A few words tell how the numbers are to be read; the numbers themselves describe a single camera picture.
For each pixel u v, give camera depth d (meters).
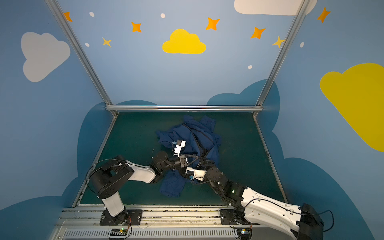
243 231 0.73
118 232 0.73
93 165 0.98
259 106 1.16
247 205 0.50
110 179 0.48
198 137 0.87
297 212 0.44
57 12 0.70
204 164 0.69
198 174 0.66
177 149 0.77
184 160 0.72
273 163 0.99
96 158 1.00
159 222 0.73
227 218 0.74
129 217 0.73
